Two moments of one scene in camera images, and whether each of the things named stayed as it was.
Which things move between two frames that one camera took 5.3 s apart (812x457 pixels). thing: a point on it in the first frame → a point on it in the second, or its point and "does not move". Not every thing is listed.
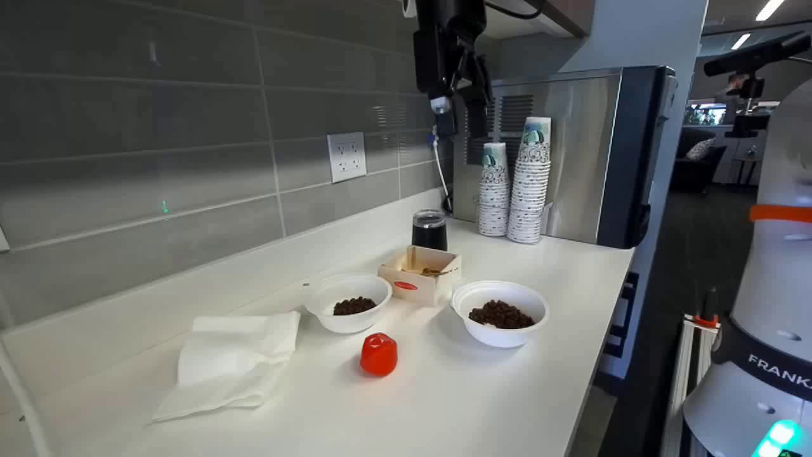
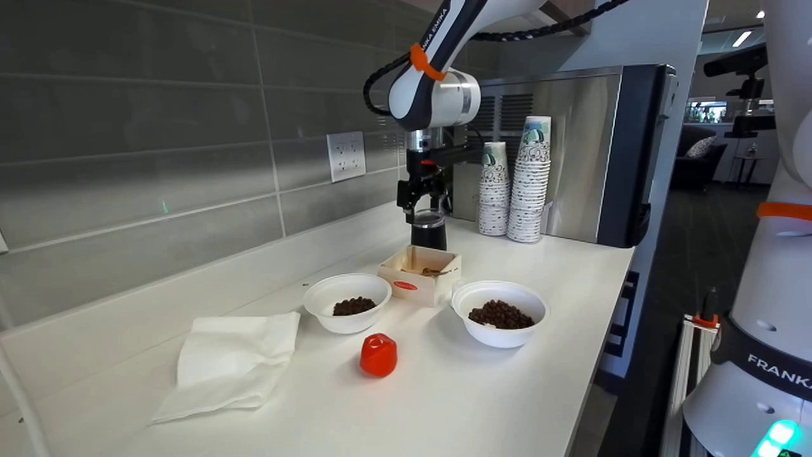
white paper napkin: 227,363 does not move
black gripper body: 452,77 → 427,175
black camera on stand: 746,82 does not move
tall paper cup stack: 528,204 does not move
